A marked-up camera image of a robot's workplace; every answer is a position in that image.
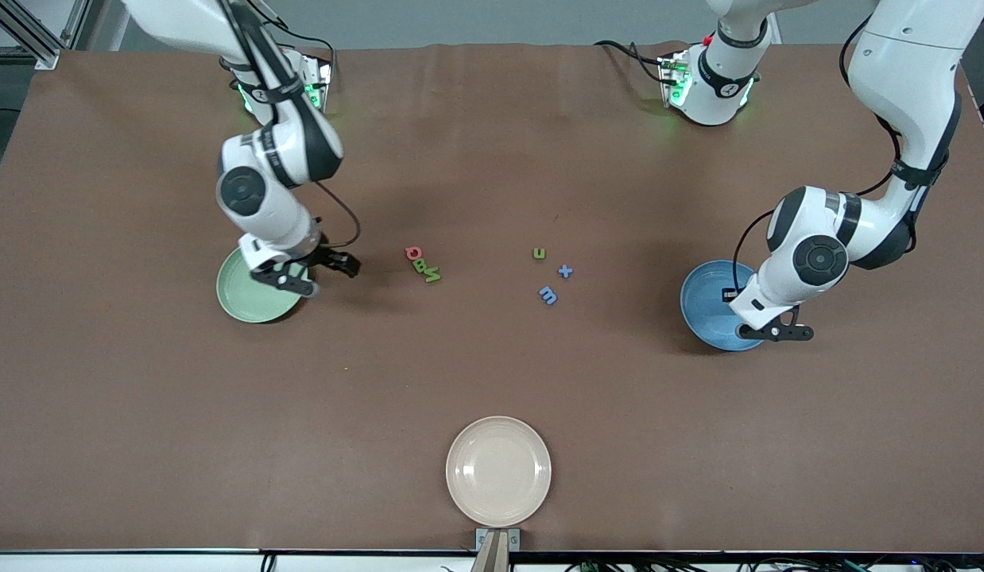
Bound black base power cable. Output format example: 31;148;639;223
265;20;339;80
594;40;676;84

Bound aluminium frame profile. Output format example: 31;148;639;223
0;0;91;71

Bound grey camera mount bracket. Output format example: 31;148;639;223
470;528;521;572

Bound blue plate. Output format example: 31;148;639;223
680;261;777;352

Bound beige plate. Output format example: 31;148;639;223
446;416;552;528

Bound brown table cover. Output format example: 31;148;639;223
0;41;984;555

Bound light green plate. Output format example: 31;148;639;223
216;246;310;324

